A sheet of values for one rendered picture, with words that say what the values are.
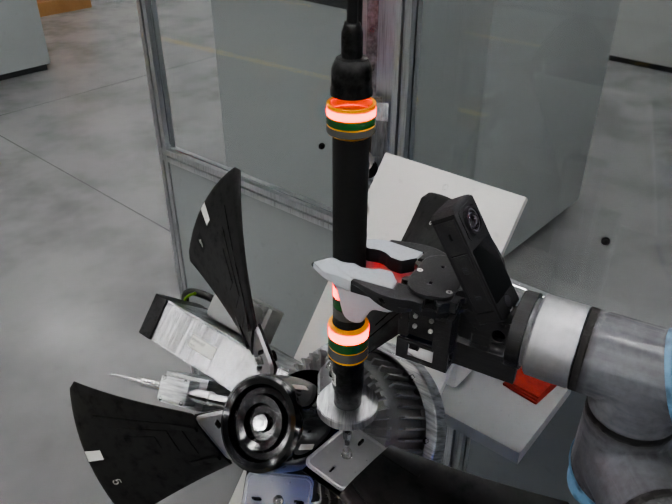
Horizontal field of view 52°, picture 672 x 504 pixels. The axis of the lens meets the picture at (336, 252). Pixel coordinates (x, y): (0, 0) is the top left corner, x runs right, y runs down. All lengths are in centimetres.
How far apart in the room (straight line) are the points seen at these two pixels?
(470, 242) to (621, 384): 17
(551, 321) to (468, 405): 82
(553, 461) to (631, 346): 114
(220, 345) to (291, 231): 78
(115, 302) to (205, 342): 213
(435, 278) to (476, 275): 5
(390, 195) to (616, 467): 64
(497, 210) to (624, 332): 50
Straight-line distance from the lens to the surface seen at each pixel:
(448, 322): 62
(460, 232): 59
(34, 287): 348
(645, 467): 64
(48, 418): 276
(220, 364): 111
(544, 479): 178
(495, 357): 65
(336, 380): 76
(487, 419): 139
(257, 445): 86
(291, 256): 189
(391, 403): 97
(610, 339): 60
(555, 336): 60
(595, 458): 66
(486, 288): 61
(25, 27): 651
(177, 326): 118
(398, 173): 115
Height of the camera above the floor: 184
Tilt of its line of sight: 32 degrees down
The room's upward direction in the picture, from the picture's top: straight up
